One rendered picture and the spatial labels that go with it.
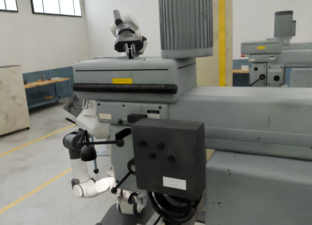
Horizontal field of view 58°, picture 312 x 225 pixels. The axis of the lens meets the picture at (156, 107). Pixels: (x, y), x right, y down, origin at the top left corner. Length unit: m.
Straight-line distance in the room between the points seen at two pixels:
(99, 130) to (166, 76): 0.77
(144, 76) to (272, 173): 0.54
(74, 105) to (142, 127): 1.00
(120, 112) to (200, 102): 0.34
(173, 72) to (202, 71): 1.91
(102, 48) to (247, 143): 11.62
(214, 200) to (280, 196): 0.20
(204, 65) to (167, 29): 1.88
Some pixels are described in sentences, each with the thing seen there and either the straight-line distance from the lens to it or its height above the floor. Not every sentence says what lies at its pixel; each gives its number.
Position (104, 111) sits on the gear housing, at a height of 1.68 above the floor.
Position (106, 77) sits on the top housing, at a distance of 1.13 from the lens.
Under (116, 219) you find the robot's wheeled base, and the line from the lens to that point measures 2.47.
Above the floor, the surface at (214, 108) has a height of 1.72.
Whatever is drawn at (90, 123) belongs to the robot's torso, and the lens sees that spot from 1.67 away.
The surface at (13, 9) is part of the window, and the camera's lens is 10.42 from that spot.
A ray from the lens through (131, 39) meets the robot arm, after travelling 1.23.
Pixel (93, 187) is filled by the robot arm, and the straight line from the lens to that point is 1.65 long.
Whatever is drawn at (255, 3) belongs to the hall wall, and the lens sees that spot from 10.15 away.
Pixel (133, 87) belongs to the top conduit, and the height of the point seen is 1.80.
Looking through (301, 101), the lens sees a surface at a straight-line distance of 0.95.
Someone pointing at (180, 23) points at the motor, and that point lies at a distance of 1.01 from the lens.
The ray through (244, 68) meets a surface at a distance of 9.51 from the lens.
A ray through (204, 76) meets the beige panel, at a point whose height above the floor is 1.58.
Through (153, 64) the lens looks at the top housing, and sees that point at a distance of 1.01.
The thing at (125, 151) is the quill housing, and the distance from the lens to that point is 1.21.
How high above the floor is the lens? 1.95
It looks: 13 degrees down
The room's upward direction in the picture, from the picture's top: 4 degrees counter-clockwise
